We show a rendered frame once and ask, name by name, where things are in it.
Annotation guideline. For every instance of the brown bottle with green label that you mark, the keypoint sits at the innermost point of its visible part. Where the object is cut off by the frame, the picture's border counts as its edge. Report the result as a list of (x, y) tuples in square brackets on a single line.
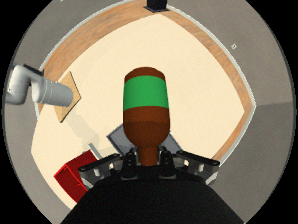
[(146, 113)]

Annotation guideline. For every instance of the red crate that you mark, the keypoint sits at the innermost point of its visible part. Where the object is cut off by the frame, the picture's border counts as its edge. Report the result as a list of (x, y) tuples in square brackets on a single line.
[(70, 179)]

